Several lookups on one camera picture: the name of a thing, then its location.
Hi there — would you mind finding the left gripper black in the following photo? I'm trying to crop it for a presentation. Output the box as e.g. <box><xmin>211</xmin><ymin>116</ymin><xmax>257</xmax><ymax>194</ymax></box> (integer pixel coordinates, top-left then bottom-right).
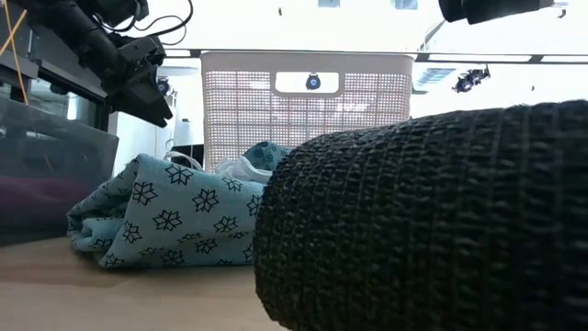
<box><xmin>98</xmin><ymin>34</ymin><xmax>175</xmax><ymax>129</ymax></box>

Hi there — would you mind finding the patterned teal hospital gown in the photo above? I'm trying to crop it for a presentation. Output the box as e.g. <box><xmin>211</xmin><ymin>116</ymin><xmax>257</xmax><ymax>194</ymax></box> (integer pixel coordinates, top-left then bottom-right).
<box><xmin>67</xmin><ymin>141</ymin><xmax>295</xmax><ymax>268</ymax></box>

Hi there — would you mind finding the black bandage roll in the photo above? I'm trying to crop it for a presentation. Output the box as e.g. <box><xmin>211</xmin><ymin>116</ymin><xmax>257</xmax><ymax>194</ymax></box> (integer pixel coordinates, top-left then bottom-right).
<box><xmin>253</xmin><ymin>99</ymin><xmax>588</xmax><ymax>331</ymax></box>

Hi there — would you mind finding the white plastic laundry basket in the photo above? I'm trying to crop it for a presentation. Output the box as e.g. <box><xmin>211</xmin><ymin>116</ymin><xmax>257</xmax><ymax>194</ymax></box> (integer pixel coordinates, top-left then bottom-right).
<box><xmin>200</xmin><ymin>51</ymin><xmax>414</xmax><ymax>174</ymax></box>

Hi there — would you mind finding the black background box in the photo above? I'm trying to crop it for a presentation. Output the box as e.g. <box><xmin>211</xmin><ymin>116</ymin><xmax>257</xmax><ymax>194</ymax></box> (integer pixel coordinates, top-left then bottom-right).
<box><xmin>170</xmin><ymin>143</ymin><xmax>205</xmax><ymax>169</ymax></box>

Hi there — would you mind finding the grey translucent plastic tray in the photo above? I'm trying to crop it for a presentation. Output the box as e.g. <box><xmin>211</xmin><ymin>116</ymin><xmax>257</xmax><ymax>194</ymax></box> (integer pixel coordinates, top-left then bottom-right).
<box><xmin>0</xmin><ymin>97</ymin><xmax>119</xmax><ymax>245</ymax></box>

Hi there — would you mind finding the black ceiling spotlight cluster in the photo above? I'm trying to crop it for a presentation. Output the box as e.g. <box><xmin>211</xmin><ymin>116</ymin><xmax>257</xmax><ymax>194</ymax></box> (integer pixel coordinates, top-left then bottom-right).
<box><xmin>452</xmin><ymin>65</ymin><xmax>492</xmax><ymax>94</ymax></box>

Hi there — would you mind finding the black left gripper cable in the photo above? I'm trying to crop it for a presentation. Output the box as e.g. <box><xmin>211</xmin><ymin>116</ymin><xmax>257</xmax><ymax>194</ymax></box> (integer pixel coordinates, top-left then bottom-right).
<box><xmin>132</xmin><ymin>0</ymin><xmax>194</xmax><ymax>47</ymax></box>

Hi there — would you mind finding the yellow hanging cable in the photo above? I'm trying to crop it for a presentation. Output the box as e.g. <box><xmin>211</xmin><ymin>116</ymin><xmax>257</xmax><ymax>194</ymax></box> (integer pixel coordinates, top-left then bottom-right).
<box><xmin>0</xmin><ymin>0</ymin><xmax>29</xmax><ymax>107</ymax></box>

